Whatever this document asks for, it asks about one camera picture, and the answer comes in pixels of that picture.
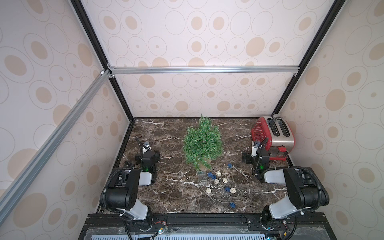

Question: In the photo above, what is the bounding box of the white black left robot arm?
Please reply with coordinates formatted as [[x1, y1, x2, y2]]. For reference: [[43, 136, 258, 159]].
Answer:
[[100, 150, 160, 222]]

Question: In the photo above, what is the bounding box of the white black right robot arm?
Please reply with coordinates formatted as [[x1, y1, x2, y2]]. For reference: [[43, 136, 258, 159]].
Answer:
[[242, 149, 330, 225]]

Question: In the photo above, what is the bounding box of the small green christmas tree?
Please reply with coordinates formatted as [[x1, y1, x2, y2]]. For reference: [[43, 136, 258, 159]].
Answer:
[[183, 116, 223, 171]]

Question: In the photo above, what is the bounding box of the red and steel toaster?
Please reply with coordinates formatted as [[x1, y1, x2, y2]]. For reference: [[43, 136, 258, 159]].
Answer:
[[251, 116, 295, 161]]

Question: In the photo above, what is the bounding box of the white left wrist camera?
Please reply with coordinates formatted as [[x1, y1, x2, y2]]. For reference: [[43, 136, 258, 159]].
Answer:
[[142, 142, 152, 153]]

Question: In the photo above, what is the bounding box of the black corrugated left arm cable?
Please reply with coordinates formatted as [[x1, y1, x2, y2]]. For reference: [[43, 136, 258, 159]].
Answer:
[[99, 166, 133, 214]]

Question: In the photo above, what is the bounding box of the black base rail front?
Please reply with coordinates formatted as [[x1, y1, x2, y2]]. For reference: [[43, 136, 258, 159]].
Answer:
[[79, 213, 336, 240]]

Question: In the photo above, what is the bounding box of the aluminium rail back wall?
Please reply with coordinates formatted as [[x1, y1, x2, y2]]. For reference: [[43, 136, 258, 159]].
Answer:
[[110, 66, 300, 75]]

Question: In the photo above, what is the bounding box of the aluminium rail wall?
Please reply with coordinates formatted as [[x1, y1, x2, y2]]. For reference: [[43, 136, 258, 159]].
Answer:
[[1, 70, 111, 224], [110, 66, 300, 75]]

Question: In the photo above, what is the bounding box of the aluminium rail left wall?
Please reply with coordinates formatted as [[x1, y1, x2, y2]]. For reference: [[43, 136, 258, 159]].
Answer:
[[1, 70, 111, 224]]

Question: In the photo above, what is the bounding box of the black corner frame post left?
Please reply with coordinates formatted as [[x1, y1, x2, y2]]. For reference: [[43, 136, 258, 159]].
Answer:
[[70, 0, 135, 122]]

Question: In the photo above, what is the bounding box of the black corner frame post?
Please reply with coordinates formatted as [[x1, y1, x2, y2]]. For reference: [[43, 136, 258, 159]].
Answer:
[[271, 0, 347, 117], [70, 0, 135, 122]]

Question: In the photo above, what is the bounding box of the black corner frame post right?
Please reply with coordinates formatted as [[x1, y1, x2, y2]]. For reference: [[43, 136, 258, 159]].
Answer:
[[271, 0, 347, 117]]

